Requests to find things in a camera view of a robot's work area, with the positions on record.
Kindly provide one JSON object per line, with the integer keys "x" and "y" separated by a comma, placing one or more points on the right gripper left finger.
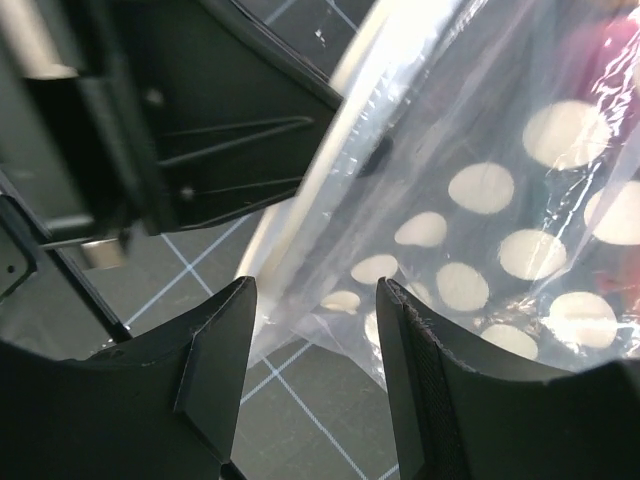
{"x": 163, "y": 405}

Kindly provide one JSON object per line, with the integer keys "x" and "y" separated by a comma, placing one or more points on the clear dotted zip bag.
{"x": 461, "y": 165}

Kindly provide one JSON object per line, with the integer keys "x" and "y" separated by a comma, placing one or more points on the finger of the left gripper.
{"x": 233, "y": 114}

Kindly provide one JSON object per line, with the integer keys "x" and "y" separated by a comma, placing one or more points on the purple onion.
{"x": 605, "y": 56}

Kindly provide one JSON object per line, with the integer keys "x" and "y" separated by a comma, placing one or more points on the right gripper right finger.
{"x": 463, "y": 408}

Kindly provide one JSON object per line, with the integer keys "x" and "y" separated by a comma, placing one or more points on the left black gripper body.
{"x": 64, "y": 152}

